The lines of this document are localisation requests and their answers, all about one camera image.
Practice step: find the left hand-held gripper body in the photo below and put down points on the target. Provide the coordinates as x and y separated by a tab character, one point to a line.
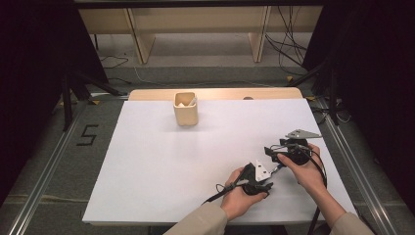
261	171

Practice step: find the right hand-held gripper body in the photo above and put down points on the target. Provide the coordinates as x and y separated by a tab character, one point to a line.
301	133

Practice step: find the beige square pen holder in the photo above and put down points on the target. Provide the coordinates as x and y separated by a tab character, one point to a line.
186	116

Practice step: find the short thick white marker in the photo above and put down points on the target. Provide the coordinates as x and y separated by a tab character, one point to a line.
181	104

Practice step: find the person's left hand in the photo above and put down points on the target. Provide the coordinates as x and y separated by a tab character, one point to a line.
236	202

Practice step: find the person's right hand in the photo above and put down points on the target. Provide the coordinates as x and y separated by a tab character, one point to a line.
308	176

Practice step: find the yellow tape piece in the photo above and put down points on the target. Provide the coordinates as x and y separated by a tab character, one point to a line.
95	102
311	98
290	78

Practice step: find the black metal stand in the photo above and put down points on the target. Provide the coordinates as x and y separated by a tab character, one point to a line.
332	98

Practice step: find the dark round table grommet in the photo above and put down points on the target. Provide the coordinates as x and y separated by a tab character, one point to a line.
248	98

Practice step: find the wooden table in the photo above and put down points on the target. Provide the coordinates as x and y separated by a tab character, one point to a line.
221	93

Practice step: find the black curtain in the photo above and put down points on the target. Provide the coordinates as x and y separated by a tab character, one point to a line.
375	65
32	65

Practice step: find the white table mat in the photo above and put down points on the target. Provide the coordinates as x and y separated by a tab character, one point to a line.
147	147

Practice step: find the beige wooden desk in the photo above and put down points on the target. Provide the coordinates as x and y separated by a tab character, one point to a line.
202	19

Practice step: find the black tape floor mark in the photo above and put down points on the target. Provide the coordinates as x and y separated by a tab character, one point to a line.
87	135

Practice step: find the black tripod stand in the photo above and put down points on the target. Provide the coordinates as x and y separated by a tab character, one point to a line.
67	104

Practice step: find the aluminium floor rail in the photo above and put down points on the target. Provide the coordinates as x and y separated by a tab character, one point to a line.
355	169
45	169

